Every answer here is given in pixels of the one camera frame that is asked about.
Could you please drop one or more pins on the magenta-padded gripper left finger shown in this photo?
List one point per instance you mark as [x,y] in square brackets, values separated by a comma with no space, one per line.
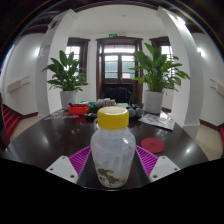
[77,161]

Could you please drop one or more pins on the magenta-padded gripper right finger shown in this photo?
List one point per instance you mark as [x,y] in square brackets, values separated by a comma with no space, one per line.
[148,161]

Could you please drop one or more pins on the clear bottle with yellow cap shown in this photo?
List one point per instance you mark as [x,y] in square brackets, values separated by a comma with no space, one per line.
[113,150]

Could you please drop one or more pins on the flat round red coaster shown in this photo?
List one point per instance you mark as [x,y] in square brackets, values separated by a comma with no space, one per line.
[152,145]

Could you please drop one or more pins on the printed paper sheet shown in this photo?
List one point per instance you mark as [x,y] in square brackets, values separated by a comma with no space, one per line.
[156,121]

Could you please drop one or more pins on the black device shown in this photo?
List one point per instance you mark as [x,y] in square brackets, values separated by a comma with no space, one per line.
[90,116]

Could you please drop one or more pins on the colourful sticker sheet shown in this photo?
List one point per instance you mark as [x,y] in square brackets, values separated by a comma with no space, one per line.
[60,115]

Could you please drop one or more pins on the grey ball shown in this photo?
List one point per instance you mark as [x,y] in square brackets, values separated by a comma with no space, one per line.
[132,112]
[139,112]

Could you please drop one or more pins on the red plastic box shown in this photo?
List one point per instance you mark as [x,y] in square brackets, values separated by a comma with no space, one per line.
[78,109]

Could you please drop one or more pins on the green notebook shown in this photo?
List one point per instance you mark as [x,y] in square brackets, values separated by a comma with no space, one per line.
[122,105]

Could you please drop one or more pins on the box of small cards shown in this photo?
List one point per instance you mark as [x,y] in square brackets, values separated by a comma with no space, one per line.
[105,102]

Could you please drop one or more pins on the black chair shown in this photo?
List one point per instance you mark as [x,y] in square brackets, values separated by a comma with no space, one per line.
[116,93]

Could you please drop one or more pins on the red sofa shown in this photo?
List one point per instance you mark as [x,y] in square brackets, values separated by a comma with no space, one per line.
[10,120]
[221,141]

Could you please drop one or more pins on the small potted green plant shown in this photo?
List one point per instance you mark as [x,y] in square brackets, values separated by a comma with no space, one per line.
[67,75]

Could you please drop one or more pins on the large potted green plant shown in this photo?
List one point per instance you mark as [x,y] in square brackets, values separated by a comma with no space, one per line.
[156,71]

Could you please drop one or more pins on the dark wooden double door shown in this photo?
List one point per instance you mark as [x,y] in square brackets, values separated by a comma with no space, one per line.
[119,66]

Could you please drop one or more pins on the dark-framed window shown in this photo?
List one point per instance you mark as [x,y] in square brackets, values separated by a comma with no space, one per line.
[165,50]
[81,50]

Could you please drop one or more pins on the green exit sign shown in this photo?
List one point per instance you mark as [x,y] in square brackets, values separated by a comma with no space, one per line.
[112,34]

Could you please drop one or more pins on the white wall unit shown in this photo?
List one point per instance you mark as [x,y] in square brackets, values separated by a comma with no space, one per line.
[16,85]
[218,88]

